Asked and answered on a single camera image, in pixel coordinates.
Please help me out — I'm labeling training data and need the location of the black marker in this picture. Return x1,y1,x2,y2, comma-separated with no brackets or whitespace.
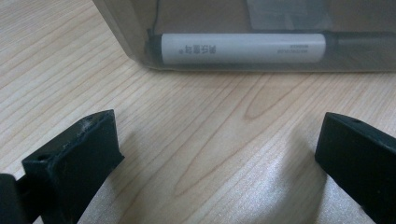
144,31,396,65

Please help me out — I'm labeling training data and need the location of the clear plastic storage box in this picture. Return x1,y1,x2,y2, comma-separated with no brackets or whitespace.
92,0,396,73

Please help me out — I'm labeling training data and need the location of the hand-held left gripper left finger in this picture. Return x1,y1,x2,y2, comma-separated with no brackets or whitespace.
21,109,125,224

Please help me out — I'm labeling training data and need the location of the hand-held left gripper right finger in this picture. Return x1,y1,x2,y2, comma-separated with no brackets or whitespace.
315,112,396,224

